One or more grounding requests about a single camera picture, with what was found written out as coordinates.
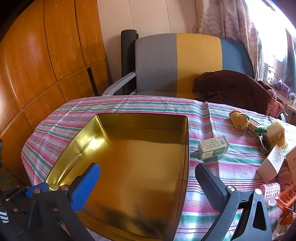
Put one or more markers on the dark red blanket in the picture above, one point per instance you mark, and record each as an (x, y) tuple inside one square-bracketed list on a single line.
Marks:
[(238, 90)]

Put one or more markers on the pink starfish curtain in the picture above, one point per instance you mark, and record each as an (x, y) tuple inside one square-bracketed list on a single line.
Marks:
[(231, 20)]

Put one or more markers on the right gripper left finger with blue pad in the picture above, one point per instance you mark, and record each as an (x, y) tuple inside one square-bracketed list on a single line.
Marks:
[(48, 210)]

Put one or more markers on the striped pink green tablecloth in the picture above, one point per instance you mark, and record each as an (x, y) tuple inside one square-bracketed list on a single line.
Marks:
[(237, 167)]

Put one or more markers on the yellow knitted pouch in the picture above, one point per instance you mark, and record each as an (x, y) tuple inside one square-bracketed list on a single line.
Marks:
[(239, 120)]

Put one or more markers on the orange snack bag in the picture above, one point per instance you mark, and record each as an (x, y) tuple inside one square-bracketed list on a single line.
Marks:
[(284, 223)]

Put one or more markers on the orange plastic tray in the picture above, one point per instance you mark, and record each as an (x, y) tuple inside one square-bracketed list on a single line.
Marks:
[(286, 198)]

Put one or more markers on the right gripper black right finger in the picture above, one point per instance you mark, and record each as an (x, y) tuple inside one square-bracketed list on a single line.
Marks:
[(254, 222)]

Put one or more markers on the large metal clip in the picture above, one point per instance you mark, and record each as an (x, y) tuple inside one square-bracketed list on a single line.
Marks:
[(256, 130)]

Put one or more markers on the yellow sponge block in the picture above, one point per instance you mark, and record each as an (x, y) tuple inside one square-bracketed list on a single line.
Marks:
[(275, 135)]

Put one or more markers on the wooden wardrobe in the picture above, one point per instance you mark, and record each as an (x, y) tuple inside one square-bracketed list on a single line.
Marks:
[(52, 53)]

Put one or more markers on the cluttered side desk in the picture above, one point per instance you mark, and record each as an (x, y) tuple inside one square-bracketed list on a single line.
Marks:
[(283, 91)]

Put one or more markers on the grey yellow blue armchair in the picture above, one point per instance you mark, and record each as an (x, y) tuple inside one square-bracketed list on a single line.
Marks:
[(167, 64)]

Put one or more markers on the white green medicine box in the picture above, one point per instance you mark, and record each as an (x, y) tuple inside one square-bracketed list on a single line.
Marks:
[(213, 147)]

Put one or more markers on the gold metal tin box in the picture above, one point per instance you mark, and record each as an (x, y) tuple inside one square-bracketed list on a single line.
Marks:
[(144, 165)]

